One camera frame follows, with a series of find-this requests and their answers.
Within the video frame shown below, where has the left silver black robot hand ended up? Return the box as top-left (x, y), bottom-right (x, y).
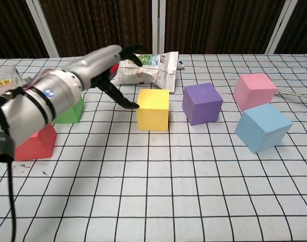
top-left (64, 44), bottom-right (144, 110)

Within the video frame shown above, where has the green foam cube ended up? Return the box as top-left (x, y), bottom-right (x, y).
top-left (52, 94), bottom-right (85, 124)

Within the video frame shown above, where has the yellow foam cube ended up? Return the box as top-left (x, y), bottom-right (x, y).
top-left (136, 88), bottom-right (170, 132)

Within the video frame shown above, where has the red foam cube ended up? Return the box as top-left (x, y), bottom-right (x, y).
top-left (14, 123), bottom-right (58, 161)

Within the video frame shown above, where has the purple foam cube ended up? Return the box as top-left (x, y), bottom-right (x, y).
top-left (182, 82), bottom-right (224, 126)

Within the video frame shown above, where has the dark brown partition panel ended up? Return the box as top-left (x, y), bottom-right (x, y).
top-left (39, 0), bottom-right (154, 57)
top-left (164, 0), bottom-right (287, 55)
top-left (274, 0), bottom-right (307, 55)
top-left (0, 0), bottom-right (49, 60)

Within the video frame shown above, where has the crumpled white snack bag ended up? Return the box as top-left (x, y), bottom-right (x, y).
top-left (110, 51), bottom-right (180, 94)

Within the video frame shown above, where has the plastic bag of small items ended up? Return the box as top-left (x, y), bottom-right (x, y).
top-left (0, 65), bottom-right (25, 98)

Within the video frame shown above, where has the pink foam cube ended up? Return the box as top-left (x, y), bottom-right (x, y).
top-left (233, 73), bottom-right (278, 112)

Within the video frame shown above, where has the blue foam cube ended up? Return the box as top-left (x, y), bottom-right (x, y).
top-left (234, 103), bottom-right (293, 154)

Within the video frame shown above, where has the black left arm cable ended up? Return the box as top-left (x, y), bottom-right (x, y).
top-left (6, 155), bottom-right (18, 242)

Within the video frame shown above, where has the metal spoon black handle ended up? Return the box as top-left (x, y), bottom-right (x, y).
top-left (274, 89), bottom-right (307, 99)

